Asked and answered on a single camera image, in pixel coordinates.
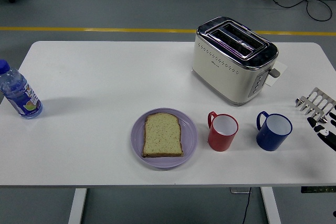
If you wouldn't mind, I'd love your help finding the silver metal toast rack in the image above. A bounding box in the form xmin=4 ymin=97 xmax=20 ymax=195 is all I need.
xmin=295 ymin=87 xmax=336 ymax=124

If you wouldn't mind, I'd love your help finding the cream and chrome toaster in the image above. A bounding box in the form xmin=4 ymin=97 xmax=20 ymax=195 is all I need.
xmin=191 ymin=16 xmax=281 ymax=106

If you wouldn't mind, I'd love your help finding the black floor cable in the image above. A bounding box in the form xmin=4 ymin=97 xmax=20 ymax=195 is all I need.
xmin=267 ymin=0 xmax=333 ymax=23

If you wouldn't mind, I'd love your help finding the black cable under table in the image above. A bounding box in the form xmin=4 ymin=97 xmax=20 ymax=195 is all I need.
xmin=241 ymin=187 xmax=252 ymax=224

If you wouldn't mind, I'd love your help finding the white table leg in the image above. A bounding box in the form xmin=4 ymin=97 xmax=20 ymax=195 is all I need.
xmin=260 ymin=187 xmax=281 ymax=224
xmin=68 ymin=188 xmax=88 ymax=224

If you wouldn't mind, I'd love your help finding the clear bottle with blue cap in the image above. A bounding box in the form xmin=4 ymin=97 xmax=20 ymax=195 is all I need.
xmin=0 ymin=59 xmax=44 ymax=119

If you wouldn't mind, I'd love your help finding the black table control panel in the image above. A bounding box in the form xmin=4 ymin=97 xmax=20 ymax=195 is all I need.
xmin=301 ymin=186 xmax=336 ymax=194

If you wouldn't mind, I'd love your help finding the blue cup with handle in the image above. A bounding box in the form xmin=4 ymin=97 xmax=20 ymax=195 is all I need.
xmin=256 ymin=111 xmax=293 ymax=152

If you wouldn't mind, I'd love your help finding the slice of toast bread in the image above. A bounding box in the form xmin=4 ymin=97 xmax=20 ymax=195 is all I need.
xmin=142 ymin=112 xmax=184 ymax=158

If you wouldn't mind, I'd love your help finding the white paper card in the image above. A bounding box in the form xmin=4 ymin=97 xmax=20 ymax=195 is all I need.
xmin=265 ymin=60 xmax=288 ymax=87

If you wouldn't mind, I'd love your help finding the purple round plate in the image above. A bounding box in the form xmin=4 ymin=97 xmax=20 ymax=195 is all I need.
xmin=131 ymin=107 xmax=198 ymax=169

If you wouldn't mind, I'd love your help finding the grey under-table bracket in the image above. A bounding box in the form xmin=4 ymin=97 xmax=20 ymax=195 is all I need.
xmin=230 ymin=187 xmax=251 ymax=195

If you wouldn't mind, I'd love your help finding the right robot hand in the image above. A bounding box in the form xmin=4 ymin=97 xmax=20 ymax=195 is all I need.
xmin=307 ymin=112 xmax=336 ymax=153

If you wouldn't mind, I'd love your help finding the red cup with handle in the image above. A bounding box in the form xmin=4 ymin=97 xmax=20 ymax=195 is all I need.
xmin=207 ymin=111 xmax=239 ymax=152

